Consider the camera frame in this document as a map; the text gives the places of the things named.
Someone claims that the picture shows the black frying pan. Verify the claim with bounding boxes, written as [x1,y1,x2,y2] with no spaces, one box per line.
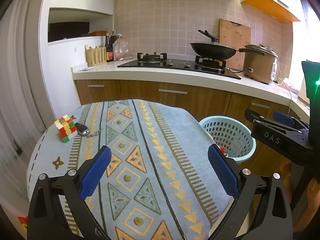
[190,42,265,61]

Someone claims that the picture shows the black car key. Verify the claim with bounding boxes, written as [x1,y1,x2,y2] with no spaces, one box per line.
[75,122,89,137]

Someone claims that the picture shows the dark soy sauce bottle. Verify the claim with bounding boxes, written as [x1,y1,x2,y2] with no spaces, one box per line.
[105,33,114,62]

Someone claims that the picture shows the black power cable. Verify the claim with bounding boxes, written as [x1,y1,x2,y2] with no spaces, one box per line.
[226,67,254,74]

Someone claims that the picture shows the pan lid with handle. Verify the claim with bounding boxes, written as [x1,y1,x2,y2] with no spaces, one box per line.
[198,30,219,43]

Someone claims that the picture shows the woven utensil basket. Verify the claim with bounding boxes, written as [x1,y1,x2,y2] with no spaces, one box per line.
[85,45,107,67]

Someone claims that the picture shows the clear plastic bag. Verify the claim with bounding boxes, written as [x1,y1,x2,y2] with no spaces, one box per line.
[113,38,133,61]

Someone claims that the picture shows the black gas stove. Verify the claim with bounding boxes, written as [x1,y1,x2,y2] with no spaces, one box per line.
[118,53,241,80]

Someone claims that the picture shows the wooden cutting board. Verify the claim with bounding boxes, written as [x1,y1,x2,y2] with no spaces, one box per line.
[219,19,251,70]

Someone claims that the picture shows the rubik's cube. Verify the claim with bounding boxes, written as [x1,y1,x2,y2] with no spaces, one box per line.
[54,115,78,143]

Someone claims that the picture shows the person's right hand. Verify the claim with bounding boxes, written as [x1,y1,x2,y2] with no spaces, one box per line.
[280,160,320,233]

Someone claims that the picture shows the light blue trash basket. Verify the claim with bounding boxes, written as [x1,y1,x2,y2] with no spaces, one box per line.
[200,115,257,163]

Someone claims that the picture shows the brown rice cooker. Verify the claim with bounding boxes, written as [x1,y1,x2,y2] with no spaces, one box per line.
[243,44,279,84]

